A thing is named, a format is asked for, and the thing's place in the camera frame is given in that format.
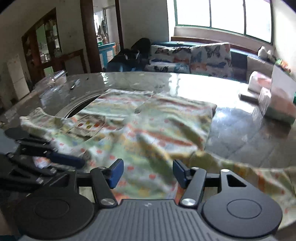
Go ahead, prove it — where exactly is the colourful patterned children's shirt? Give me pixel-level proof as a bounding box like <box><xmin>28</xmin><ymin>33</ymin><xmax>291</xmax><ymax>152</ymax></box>
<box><xmin>20</xmin><ymin>89</ymin><xmax>295</xmax><ymax>228</ymax></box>

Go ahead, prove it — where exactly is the silver black pen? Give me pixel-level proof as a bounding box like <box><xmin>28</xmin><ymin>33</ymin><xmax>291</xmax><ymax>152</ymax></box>
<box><xmin>70</xmin><ymin>79</ymin><xmax>80</xmax><ymax>90</ymax></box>

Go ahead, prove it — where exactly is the clear plastic container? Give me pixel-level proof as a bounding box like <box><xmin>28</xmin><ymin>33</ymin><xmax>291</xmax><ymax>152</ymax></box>
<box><xmin>34</xmin><ymin>70</ymin><xmax>67</xmax><ymax>94</ymax></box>

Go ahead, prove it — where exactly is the white refrigerator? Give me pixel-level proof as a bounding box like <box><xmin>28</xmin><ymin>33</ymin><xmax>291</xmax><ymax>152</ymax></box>
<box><xmin>7</xmin><ymin>55</ymin><xmax>30</xmax><ymax>100</ymax></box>

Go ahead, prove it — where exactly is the dark wooden cabinet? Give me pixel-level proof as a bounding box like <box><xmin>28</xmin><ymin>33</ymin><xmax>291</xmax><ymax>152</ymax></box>
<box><xmin>22</xmin><ymin>9</ymin><xmax>87</xmax><ymax>85</ymax></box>

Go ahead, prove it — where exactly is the plastic wrapped tissue box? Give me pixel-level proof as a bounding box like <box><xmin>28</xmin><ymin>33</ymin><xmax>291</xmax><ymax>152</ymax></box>
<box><xmin>258</xmin><ymin>87</ymin><xmax>295</xmax><ymax>126</ymax></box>

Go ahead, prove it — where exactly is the blue white small cabinet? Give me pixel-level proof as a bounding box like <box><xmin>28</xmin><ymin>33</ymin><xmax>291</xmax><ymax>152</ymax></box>
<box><xmin>98</xmin><ymin>43</ymin><xmax>116</xmax><ymax>69</ymax></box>

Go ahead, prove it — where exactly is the pink tissue pack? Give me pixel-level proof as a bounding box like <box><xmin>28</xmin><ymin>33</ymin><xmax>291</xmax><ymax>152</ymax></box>
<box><xmin>248</xmin><ymin>71</ymin><xmax>271</xmax><ymax>94</ymax></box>

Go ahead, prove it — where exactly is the butterfly pillow right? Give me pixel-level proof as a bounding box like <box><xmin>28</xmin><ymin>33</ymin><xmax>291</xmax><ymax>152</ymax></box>
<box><xmin>190</xmin><ymin>43</ymin><xmax>233</xmax><ymax>78</ymax></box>

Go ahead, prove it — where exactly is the butterfly pillow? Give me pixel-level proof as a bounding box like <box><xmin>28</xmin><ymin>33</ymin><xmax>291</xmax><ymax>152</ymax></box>
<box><xmin>144</xmin><ymin>45</ymin><xmax>192</xmax><ymax>74</ymax></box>
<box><xmin>190</xmin><ymin>43</ymin><xmax>233</xmax><ymax>78</ymax></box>

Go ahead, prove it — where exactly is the butterfly pillow left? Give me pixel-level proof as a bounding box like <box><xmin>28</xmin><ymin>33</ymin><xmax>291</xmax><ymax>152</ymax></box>
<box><xmin>144</xmin><ymin>45</ymin><xmax>192</xmax><ymax>74</ymax></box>

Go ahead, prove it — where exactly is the grey plain cushion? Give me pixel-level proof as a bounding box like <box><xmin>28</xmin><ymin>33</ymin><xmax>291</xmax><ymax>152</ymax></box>
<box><xmin>246</xmin><ymin>56</ymin><xmax>273</xmax><ymax>81</ymax></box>

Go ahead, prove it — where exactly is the teal sofa bench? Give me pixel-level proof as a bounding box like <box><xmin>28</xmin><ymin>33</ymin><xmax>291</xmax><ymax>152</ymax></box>
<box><xmin>152</xmin><ymin>41</ymin><xmax>257</xmax><ymax>83</ymax></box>

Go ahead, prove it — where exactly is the white plush toy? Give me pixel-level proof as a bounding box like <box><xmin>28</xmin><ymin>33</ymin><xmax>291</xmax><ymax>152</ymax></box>
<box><xmin>257</xmin><ymin>46</ymin><xmax>274</xmax><ymax>61</ymax></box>

